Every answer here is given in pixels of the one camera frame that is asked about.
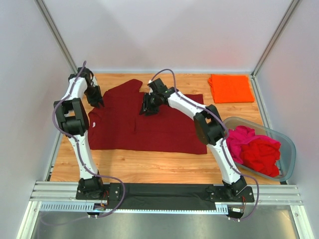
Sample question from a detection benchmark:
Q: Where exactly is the dark red t shirt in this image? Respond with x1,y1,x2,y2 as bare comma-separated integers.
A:
88,79,207,154

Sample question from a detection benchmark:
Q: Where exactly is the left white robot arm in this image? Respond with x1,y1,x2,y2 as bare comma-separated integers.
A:
52,66,105,200

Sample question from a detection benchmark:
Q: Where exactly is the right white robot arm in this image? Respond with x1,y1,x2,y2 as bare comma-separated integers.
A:
140,78,252,202

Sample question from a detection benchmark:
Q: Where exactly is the folded orange t shirt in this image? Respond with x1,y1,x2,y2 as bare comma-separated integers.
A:
208,74,255,104

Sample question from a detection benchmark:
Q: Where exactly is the black cloth strip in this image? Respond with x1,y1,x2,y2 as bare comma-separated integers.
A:
119,183,216,211

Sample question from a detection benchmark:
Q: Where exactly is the pink t shirt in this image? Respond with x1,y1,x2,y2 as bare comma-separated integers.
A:
226,125,277,165

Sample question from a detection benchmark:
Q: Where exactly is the clear plastic basket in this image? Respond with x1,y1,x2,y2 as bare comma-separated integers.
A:
224,117,296,182

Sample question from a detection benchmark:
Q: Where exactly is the bright red t shirt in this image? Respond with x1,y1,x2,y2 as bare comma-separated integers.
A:
240,139,281,177

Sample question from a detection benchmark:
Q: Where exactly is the left aluminium frame post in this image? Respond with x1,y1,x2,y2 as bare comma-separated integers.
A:
35,0,78,73

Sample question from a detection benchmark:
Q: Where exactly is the aluminium frame post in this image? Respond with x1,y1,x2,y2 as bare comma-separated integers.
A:
35,0,78,73
251,0,301,77

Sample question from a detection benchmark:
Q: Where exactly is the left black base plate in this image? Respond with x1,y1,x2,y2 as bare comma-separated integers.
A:
75,183,123,201

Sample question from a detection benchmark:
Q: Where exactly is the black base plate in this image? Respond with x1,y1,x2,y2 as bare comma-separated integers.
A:
75,183,123,201
206,185,255,203

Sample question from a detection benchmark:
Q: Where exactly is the aluminium front rail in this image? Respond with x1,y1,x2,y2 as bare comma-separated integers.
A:
29,181,303,206

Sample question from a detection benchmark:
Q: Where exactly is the right aluminium frame post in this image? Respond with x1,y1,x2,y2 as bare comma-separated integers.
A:
251,0,301,77

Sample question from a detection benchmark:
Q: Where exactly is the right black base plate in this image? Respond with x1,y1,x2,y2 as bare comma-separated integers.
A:
206,185,255,203

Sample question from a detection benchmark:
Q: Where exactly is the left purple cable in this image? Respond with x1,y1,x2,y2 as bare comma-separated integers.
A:
39,60,127,226

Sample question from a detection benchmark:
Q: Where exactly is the slotted cable duct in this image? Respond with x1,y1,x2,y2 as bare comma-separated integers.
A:
39,202,228,215

